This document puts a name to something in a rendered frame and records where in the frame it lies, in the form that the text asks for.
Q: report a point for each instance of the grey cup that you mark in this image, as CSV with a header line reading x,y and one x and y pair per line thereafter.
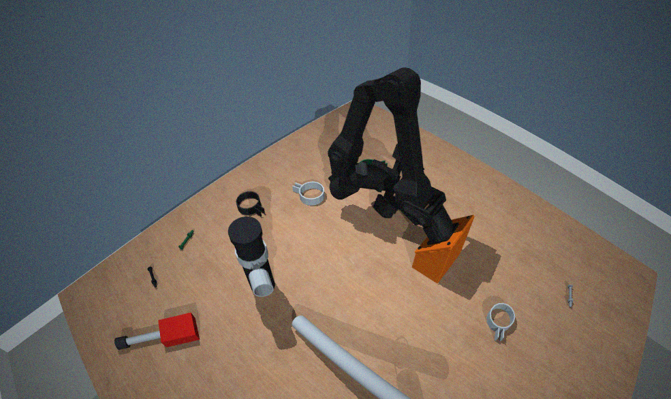
x,y
259,277

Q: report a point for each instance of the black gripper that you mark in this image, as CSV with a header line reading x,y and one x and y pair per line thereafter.
x,y
385,205

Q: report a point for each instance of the green ring with small tab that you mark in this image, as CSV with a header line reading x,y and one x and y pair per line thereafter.
x,y
369,162

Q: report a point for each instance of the black post with cap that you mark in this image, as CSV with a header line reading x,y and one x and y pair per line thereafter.
x,y
246,235

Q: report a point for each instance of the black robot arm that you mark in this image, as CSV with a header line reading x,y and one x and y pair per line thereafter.
x,y
400,92

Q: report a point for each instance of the light grey pipe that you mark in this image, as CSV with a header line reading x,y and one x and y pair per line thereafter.
x,y
347,362

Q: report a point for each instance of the grey metal ring clamp with two tabs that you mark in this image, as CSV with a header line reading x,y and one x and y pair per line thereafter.
x,y
499,329
309,185

